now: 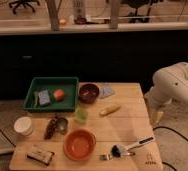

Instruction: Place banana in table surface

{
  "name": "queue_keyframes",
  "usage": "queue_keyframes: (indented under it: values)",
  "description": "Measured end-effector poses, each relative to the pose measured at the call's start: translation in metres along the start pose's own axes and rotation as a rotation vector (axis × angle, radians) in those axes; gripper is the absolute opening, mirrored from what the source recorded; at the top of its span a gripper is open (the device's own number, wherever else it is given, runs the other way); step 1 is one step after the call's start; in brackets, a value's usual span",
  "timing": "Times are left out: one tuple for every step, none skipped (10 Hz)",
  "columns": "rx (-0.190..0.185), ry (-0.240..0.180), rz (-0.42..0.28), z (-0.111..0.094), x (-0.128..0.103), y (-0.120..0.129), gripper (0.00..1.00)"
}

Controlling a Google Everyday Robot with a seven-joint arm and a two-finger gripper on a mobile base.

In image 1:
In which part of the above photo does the office chair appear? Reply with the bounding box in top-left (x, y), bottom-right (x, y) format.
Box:
top-left (8, 0), bottom-right (40, 15)
top-left (121, 0), bottom-right (163, 23)

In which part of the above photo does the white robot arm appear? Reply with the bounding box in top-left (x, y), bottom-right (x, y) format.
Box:
top-left (144, 62), bottom-right (188, 126)

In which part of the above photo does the black dish brush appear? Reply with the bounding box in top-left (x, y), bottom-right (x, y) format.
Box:
top-left (111, 137), bottom-right (154, 157)

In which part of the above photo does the office chair right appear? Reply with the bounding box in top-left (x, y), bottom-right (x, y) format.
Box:
top-left (121, 0), bottom-right (163, 23)

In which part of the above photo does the blue grey cloth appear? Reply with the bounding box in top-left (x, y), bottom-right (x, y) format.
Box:
top-left (99, 85), bottom-right (115, 99)

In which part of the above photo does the blue sponge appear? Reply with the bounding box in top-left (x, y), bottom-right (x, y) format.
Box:
top-left (38, 90), bottom-right (51, 106)

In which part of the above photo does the black cable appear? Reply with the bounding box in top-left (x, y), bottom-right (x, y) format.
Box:
top-left (152, 125), bottom-right (188, 151)

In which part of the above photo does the small metal cup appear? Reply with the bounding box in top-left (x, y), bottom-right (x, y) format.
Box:
top-left (57, 118), bottom-right (68, 134)

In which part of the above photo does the green plastic tray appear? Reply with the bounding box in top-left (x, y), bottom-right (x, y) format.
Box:
top-left (24, 77), bottom-right (79, 112)

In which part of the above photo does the orange bowl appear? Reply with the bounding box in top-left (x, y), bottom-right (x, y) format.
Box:
top-left (63, 129), bottom-right (96, 161)

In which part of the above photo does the white paper cup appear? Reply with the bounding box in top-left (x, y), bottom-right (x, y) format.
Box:
top-left (14, 116), bottom-right (34, 136)

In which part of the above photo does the yellow banana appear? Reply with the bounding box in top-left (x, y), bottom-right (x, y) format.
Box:
top-left (99, 105), bottom-right (121, 116)

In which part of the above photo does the office chair left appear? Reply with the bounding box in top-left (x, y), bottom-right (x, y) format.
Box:
top-left (8, 0), bottom-right (40, 15)

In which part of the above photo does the dark maroon bowl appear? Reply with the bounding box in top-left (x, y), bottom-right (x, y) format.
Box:
top-left (78, 83), bottom-right (99, 104)

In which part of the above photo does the metal fork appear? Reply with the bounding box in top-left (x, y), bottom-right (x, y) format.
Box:
top-left (99, 152), bottom-right (135, 161)

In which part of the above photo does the orange red fruit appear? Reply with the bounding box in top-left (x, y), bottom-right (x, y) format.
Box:
top-left (53, 89), bottom-right (65, 101)

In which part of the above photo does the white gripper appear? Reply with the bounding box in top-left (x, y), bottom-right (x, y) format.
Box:
top-left (144, 87), bottom-right (172, 126)

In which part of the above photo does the brown white box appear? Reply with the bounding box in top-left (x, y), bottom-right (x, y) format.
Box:
top-left (26, 145), bottom-right (54, 166)

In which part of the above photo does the green plastic cup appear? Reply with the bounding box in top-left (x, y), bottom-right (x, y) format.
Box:
top-left (75, 108), bottom-right (88, 124)

